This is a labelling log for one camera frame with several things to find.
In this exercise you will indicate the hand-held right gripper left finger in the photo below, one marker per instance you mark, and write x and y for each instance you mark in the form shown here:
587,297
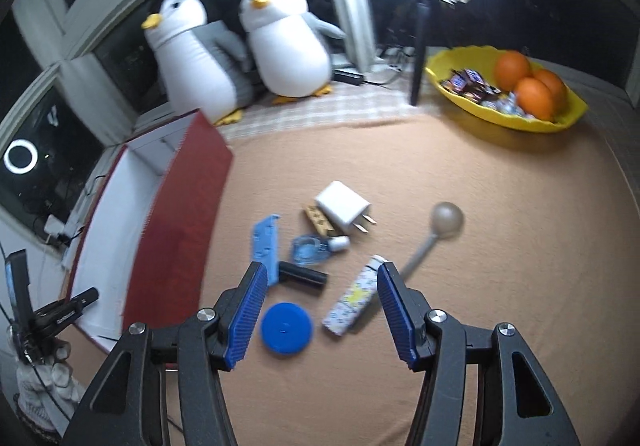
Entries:
245,316

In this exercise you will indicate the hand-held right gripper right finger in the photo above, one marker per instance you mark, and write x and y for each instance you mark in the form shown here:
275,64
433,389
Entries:
395,311

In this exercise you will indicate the blue round lid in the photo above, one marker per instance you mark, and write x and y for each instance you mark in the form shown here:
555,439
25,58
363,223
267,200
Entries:
286,328

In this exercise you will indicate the patterned white tube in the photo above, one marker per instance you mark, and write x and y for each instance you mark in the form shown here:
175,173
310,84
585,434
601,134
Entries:
350,301

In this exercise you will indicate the black cylinder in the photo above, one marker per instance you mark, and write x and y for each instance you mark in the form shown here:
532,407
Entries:
302,275

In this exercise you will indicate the blue plastic clip piece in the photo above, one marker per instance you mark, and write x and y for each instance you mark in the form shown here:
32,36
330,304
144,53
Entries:
265,246

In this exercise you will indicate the small clear blue bottle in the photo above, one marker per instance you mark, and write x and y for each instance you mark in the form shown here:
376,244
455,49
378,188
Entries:
307,250

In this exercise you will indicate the grey spoon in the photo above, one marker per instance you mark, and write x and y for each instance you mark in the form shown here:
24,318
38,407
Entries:
447,220

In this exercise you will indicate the red cardboard box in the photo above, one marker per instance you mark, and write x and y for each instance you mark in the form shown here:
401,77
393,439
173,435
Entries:
175,226

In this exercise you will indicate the white plug charger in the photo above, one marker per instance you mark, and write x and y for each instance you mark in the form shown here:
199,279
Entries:
340,206

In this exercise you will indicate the wooden clothespin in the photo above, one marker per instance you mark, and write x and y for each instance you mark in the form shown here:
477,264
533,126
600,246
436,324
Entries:
316,221

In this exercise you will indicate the tan blanket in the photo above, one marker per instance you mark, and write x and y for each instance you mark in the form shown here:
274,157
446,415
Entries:
475,286

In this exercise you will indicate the black phone holder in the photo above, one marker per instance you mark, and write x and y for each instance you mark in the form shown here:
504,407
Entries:
55,313

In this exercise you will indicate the checked beige cloth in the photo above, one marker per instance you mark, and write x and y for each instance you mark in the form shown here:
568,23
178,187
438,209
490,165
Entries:
325,108

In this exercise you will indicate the yellow fruit bowl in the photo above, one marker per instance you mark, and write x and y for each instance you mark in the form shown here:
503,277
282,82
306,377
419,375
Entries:
480,110

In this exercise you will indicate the black power strip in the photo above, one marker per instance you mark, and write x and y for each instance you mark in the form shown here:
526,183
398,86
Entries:
348,76

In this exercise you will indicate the pile of wrapped candies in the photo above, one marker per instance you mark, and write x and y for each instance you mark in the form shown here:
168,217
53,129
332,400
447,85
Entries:
470,83

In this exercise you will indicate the black tripod stand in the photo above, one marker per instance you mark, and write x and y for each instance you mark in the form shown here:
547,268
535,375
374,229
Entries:
419,65

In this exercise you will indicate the orange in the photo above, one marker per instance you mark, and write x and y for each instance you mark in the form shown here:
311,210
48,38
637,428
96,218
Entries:
534,98
556,85
512,68

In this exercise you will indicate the penguin plush toy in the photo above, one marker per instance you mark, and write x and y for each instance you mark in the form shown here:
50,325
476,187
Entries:
190,65
287,45

